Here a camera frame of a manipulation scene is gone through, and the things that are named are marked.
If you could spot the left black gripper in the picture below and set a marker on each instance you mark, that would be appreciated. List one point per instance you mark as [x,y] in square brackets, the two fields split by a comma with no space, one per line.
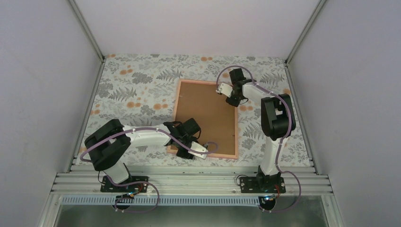
[180,154]

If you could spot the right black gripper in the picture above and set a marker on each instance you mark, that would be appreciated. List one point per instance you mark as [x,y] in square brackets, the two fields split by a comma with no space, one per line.
[235,103]

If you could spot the brown frame backing board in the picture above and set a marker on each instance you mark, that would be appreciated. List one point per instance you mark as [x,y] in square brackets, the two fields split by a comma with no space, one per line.
[206,116]

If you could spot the pink wooden picture frame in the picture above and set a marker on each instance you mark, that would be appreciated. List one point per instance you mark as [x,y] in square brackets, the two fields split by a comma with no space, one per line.
[236,131]

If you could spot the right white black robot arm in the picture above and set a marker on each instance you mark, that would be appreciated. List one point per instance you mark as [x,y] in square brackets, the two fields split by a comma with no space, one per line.
[277,123]

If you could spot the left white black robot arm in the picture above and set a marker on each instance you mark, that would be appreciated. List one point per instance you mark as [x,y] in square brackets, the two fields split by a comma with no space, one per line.
[107,145]

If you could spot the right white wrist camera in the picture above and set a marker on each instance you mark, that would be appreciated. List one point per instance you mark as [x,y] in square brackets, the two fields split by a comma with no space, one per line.
[224,89]

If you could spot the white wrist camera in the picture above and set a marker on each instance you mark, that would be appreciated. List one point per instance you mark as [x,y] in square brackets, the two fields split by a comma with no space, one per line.
[198,150]
[224,89]

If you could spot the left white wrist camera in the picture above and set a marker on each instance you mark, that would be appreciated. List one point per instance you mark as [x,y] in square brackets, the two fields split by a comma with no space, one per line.
[198,150]

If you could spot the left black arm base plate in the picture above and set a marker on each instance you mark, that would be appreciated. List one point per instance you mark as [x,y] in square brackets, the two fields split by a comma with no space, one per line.
[107,186]

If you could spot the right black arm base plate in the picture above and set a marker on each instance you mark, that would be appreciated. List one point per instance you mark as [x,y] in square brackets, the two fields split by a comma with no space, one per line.
[253,185]

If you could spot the grey slotted cable duct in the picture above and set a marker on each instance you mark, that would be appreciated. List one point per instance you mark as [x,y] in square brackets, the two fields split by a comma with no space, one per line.
[162,200]

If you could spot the aluminium mounting rail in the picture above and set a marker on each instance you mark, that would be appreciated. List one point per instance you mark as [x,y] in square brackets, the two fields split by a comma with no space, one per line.
[192,180]

